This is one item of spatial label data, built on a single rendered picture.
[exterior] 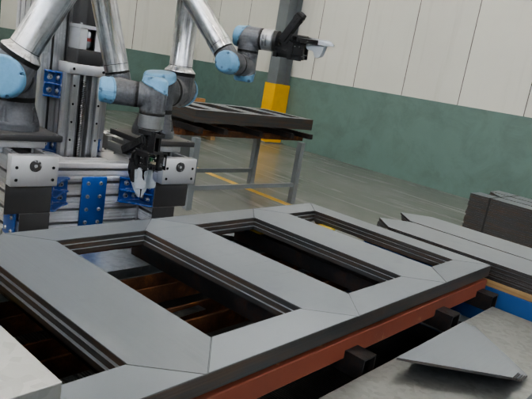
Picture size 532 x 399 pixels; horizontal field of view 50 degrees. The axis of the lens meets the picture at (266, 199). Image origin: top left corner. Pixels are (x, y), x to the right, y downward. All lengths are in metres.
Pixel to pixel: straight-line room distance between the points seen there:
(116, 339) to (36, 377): 0.50
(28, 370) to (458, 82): 8.74
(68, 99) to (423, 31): 7.95
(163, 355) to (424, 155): 8.45
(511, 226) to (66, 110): 4.45
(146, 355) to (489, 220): 4.98
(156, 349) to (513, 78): 8.03
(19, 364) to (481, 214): 5.41
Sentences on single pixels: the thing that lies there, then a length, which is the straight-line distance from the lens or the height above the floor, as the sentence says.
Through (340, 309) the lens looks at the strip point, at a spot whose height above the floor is 0.85.
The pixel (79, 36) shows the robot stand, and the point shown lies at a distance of 2.02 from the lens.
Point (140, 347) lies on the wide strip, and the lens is 1.01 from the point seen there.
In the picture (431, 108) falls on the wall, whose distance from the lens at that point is 9.28.
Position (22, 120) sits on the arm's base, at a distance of 1.85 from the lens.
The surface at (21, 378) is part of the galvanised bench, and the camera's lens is 0.54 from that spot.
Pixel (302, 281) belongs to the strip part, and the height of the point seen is 0.85.
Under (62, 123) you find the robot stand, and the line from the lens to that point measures 2.04.
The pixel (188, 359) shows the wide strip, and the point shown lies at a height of 0.85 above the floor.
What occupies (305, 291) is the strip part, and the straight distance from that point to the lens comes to 1.36.
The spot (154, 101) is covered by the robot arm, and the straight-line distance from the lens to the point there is 1.70.
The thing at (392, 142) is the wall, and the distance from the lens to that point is 9.61.
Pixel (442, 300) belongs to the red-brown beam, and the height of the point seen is 0.80.
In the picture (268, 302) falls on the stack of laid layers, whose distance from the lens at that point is 1.31.
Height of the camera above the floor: 1.33
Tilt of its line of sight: 13 degrees down
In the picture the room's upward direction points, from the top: 10 degrees clockwise
